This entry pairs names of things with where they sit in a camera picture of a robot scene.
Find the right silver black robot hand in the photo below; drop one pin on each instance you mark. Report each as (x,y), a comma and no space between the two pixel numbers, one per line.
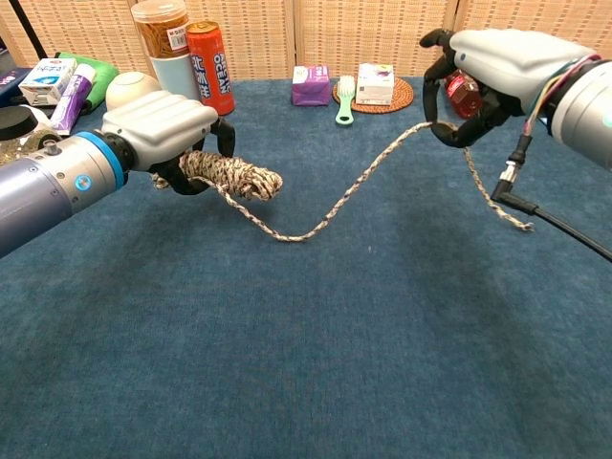
(507,62)

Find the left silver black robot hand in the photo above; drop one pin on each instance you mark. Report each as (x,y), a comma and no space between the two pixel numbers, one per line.
(162,124)

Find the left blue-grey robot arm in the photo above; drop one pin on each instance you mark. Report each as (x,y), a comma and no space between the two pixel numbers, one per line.
(38,191)

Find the light blue cup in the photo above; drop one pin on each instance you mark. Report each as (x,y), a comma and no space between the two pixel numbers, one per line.
(174,76)

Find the white ceramic bowl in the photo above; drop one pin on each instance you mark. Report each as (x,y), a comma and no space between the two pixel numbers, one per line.
(131,86)

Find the red sauce bottle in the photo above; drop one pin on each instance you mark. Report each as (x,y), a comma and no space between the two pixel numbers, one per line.
(464,95)

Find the orange red drink can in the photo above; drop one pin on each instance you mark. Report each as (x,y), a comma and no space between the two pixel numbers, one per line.
(210,72)

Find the green folded cloth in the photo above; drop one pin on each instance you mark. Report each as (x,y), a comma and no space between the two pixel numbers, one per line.
(102,76)

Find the clear jar of rubber bands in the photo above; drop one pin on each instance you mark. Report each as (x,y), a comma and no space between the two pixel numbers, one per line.
(160,31)

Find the purple white toothpaste tube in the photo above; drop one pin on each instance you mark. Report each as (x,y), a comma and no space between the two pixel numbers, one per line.
(72,102)

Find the round woven coaster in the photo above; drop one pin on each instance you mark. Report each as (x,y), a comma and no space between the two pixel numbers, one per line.
(404,95)

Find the white blue milk carton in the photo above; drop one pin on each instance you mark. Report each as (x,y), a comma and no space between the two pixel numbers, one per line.
(48,79)

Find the white box with purple print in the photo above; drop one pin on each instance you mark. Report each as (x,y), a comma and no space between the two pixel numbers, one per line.
(375,83)

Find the glass jar with black lid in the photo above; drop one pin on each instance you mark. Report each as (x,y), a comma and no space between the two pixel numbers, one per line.
(16,122)

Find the bamboo folding screen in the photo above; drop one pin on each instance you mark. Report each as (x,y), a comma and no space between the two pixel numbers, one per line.
(358,33)

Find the purple small box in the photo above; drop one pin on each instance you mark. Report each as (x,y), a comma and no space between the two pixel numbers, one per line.
(311,86)

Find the dark blue printed box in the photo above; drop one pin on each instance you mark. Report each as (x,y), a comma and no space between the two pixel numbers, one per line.
(12,83)

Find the mint green brush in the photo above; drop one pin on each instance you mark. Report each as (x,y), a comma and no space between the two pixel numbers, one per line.
(345,95)

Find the black stand pole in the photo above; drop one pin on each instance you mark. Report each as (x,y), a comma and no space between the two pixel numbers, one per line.
(26,28)

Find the dark blue table cloth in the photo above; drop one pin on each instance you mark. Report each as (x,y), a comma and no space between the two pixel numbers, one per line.
(287,334)

